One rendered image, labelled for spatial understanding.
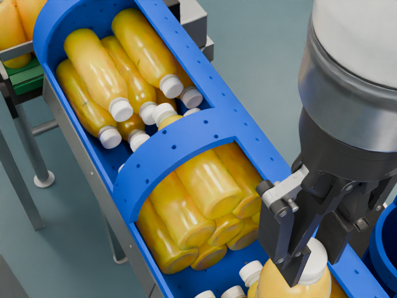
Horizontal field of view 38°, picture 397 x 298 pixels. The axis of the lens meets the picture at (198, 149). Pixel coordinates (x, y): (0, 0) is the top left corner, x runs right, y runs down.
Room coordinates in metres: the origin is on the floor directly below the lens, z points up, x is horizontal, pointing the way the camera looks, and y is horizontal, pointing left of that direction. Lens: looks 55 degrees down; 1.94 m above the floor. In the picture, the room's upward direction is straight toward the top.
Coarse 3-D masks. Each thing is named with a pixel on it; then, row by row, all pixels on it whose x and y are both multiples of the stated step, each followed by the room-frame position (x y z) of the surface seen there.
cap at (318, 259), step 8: (312, 240) 0.24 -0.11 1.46; (312, 248) 0.23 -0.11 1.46; (320, 248) 0.23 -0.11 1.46; (312, 256) 0.22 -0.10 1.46; (320, 256) 0.22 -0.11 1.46; (312, 264) 0.22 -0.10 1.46; (320, 264) 0.22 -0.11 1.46; (304, 272) 0.21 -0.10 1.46; (312, 272) 0.21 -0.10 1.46; (320, 272) 0.21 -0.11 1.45; (304, 280) 0.21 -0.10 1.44
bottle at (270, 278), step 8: (272, 264) 0.23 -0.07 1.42; (264, 272) 0.23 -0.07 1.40; (272, 272) 0.23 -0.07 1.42; (328, 272) 0.23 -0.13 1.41; (264, 280) 0.22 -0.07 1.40; (272, 280) 0.22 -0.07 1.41; (280, 280) 0.22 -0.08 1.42; (312, 280) 0.21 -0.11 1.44; (320, 280) 0.21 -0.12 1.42; (328, 280) 0.22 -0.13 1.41; (264, 288) 0.22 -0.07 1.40; (272, 288) 0.21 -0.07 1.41; (280, 288) 0.21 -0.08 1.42; (288, 288) 0.21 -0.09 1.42; (296, 288) 0.21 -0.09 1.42; (304, 288) 0.21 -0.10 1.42; (312, 288) 0.21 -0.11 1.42; (320, 288) 0.21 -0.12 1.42; (328, 288) 0.21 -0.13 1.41; (256, 296) 0.23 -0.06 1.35; (264, 296) 0.21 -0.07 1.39; (272, 296) 0.21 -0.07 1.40; (280, 296) 0.20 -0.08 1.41; (288, 296) 0.20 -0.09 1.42; (296, 296) 0.20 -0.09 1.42; (304, 296) 0.20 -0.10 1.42; (312, 296) 0.20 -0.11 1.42; (320, 296) 0.20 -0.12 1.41; (328, 296) 0.21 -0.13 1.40
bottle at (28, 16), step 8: (24, 0) 1.02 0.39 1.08; (32, 0) 1.02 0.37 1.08; (40, 0) 1.03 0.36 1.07; (24, 8) 1.01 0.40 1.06; (32, 8) 1.01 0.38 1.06; (40, 8) 1.02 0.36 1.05; (24, 16) 1.01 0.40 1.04; (32, 16) 1.01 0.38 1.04; (24, 24) 1.02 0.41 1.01; (32, 24) 1.01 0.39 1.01; (32, 32) 1.01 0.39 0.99
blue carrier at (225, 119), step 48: (48, 0) 0.87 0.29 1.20; (96, 0) 0.91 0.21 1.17; (144, 0) 0.86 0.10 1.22; (48, 48) 0.85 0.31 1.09; (192, 48) 0.75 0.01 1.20; (96, 144) 0.67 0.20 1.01; (144, 144) 0.52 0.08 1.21; (192, 144) 0.51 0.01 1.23; (240, 144) 0.52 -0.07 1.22; (144, 192) 0.46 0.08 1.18; (192, 288) 0.38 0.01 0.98
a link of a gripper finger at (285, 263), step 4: (264, 248) 0.20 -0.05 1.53; (288, 248) 0.20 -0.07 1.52; (268, 252) 0.19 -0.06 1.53; (288, 256) 0.20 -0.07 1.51; (284, 260) 0.20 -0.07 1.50; (288, 260) 0.20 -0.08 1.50; (292, 260) 0.20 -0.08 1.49; (280, 264) 0.20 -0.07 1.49; (284, 264) 0.20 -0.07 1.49; (288, 264) 0.20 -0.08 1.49; (284, 268) 0.20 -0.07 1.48
